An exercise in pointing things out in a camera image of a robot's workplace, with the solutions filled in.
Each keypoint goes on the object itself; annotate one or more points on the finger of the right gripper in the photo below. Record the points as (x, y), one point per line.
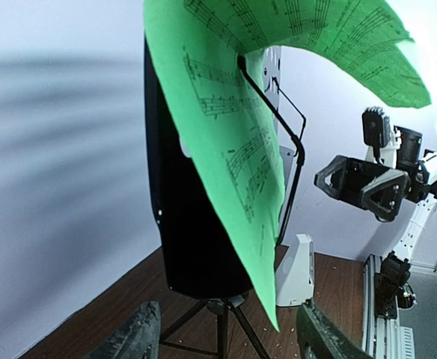
(384, 194)

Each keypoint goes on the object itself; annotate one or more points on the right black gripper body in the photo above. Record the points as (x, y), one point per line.
(362, 173)

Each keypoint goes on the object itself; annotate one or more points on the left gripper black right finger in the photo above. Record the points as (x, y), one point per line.
(318, 337)

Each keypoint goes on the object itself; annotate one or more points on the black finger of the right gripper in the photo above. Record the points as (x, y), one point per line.
(334, 178)

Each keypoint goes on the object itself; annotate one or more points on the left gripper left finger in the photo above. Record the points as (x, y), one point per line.
(137, 337)

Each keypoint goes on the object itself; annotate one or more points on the grey metronome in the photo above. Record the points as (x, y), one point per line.
(294, 277)

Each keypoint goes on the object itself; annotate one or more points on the black perforated music stand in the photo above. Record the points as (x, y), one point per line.
(200, 261)

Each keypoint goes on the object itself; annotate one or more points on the green paper sheet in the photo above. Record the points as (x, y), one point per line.
(208, 56)

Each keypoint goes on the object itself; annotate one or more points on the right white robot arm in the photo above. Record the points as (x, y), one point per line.
(421, 166)

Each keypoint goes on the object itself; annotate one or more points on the aluminium front rail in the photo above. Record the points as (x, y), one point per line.
(382, 338)

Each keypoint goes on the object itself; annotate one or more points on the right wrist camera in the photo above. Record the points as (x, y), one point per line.
(380, 136)

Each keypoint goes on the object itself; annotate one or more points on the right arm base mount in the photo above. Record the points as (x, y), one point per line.
(392, 289)

